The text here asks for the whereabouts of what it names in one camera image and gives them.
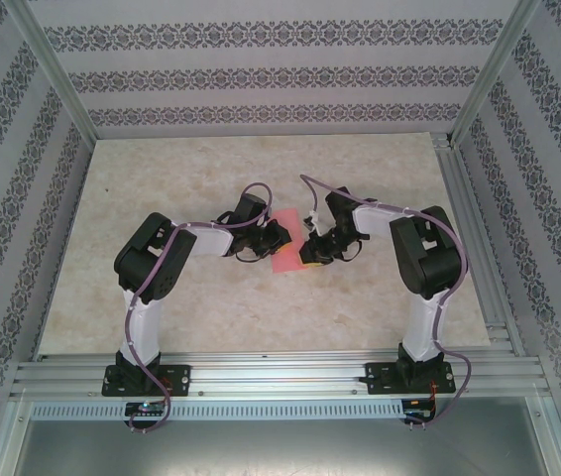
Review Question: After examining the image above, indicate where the long aluminium mounting rail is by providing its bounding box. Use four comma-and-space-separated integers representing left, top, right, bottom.
10, 349, 552, 401

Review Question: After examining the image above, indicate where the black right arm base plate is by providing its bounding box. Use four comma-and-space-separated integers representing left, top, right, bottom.
365, 360, 455, 397

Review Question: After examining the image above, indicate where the aluminium side rail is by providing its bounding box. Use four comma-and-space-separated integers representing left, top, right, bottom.
431, 131, 527, 358

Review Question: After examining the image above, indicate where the slotted grey cable duct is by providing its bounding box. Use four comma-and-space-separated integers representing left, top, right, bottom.
30, 400, 405, 421

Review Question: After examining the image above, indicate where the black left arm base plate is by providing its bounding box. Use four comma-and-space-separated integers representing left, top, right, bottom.
103, 363, 193, 398

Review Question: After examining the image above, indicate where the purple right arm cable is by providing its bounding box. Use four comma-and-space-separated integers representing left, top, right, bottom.
298, 173, 473, 431

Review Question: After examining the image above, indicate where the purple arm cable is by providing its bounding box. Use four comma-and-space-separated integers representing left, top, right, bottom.
298, 173, 473, 431
124, 181, 273, 435

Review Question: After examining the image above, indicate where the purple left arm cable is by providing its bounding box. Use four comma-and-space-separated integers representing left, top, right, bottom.
124, 181, 273, 435

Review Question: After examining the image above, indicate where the aluminium frame post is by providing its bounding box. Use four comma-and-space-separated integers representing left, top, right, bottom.
451, 0, 542, 148
5, 0, 98, 145

